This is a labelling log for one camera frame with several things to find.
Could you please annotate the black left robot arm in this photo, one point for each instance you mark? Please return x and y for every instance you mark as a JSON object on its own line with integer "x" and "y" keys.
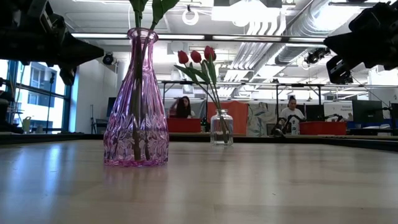
{"x": 4, "y": 119}

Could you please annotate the leaf patterned cloth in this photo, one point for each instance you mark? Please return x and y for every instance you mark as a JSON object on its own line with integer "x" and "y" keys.
{"x": 261, "y": 119}

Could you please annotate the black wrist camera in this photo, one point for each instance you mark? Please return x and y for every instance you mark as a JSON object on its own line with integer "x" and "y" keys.
{"x": 338, "y": 70}
{"x": 67, "y": 75}

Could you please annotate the black computer monitor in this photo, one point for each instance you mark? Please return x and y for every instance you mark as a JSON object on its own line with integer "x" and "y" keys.
{"x": 111, "y": 106}
{"x": 367, "y": 111}

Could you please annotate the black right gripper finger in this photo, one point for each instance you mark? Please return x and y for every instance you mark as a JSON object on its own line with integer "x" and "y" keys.
{"x": 353, "y": 53}
{"x": 349, "y": 39}

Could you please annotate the black tripod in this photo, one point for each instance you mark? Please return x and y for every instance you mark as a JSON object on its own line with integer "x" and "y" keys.
{"x": 92, "y": 119}

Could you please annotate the black metal frame rig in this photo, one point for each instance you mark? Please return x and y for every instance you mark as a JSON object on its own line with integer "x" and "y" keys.
{"x": 276, "y": 85}

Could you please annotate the purple ribbed glass vase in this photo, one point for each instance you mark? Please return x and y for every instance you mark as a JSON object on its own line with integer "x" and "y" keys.
{"x": 124, "y": 124}

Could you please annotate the black ceiling spot lamp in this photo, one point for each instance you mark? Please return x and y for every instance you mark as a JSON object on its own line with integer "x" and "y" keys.
{"x": 315, "y": 56}
{"x": 108, "y": 59}

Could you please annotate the orange panel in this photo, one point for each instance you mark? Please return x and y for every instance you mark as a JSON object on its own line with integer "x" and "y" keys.
{"x": 236, "y": 118}

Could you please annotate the person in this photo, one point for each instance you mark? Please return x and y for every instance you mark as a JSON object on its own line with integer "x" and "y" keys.
{"x": 184, "y": 109}
{"x": 291, "y": 112}

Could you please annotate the black background robot arm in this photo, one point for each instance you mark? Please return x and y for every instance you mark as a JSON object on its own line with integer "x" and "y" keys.
{"x": 278, "y": 127}
{"x": 205, "y": 125}
{"x": 334, "y": 117}

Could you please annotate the white sign board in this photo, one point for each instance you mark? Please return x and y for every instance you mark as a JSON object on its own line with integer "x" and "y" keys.
{"x": 338, "y": 109}

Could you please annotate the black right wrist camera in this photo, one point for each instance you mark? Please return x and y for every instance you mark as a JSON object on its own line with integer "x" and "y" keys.
{"x": 338, "y": 70}

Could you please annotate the blue window frame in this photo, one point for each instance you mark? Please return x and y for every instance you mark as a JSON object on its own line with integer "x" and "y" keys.
{"x": 66, "y": 102}

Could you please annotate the small clear glass bottle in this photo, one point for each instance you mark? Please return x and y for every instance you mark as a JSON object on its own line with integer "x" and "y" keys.
{"x": 221, "y": 130}

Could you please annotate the black pole stand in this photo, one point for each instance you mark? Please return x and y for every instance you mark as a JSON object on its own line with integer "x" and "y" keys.
{"x": 50, "y": 99}

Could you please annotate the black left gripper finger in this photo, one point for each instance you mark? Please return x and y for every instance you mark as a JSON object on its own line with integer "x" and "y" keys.
{"x": 82, "y": 46}
{"x": 82, "y": 59}

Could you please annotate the silver ventilation duct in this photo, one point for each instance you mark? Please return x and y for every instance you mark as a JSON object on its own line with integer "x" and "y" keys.
{"x": 298, "y": 46}

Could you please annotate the red plastic bin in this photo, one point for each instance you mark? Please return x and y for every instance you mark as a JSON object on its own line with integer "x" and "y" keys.
{"x": 323, "y": 128}
{"x": 184, "y": 125}

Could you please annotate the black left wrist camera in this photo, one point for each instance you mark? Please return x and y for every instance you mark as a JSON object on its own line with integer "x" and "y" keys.
{"x": 67, "y": 75}

